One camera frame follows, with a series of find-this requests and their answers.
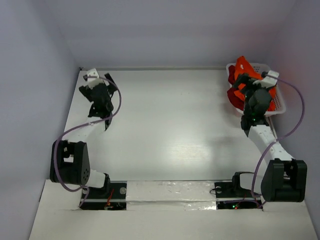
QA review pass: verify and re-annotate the orange t-shirt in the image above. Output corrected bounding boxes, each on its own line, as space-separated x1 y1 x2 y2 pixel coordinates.
234 56 277 112

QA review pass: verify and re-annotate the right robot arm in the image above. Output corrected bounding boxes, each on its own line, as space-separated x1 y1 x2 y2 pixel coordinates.
233 70 308 203

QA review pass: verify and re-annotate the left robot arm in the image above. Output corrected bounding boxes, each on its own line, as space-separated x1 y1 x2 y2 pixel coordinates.
49 78 119 198

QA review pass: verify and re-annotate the dark red t-shirt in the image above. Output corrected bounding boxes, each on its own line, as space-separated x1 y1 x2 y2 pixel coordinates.
227 65 244 111

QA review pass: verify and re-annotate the white plastic laundry basket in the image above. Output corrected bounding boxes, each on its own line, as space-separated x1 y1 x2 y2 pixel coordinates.
225 62 286 117

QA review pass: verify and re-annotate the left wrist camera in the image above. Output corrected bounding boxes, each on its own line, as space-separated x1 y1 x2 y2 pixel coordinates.
83 68 99 83

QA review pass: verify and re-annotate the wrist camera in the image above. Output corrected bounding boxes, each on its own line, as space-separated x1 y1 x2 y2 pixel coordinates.
260 70 280 89
83 68 99 83

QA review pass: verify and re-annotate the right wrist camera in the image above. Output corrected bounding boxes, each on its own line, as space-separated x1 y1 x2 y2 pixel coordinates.
260 70 280 89

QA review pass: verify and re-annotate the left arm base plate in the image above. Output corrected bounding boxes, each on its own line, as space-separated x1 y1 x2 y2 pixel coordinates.
80 181 127 211

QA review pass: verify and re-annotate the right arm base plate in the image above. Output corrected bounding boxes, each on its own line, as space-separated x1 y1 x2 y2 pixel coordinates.
210 181 263 210

